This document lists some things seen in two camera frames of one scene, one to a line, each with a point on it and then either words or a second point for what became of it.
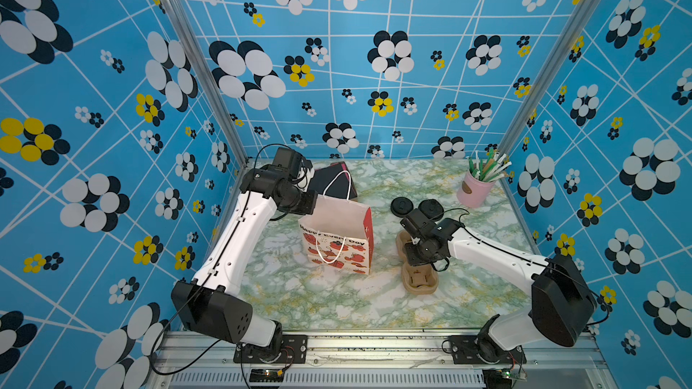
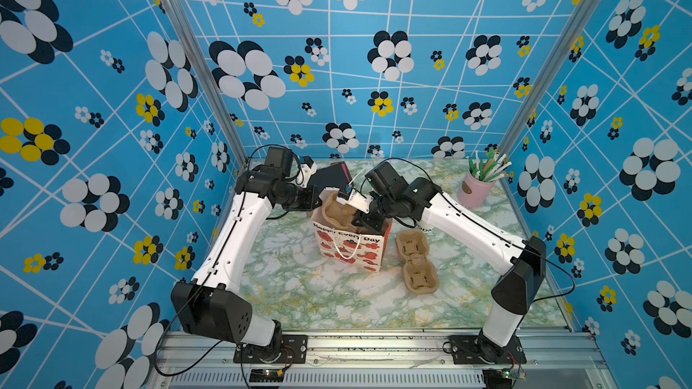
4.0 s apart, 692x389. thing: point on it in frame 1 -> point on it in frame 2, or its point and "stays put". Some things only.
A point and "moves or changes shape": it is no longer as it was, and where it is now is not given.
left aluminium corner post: (201, 57) stays put
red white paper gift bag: (340, 234) moves or changes shape
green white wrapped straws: (491, 169) stays put
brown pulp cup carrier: (421, 279) stays put
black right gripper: (411, 259) -> (365, 221)
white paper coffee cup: (432, 208) moves or changes shape
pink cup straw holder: (473, 192) stays put
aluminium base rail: (374, 360) stays put
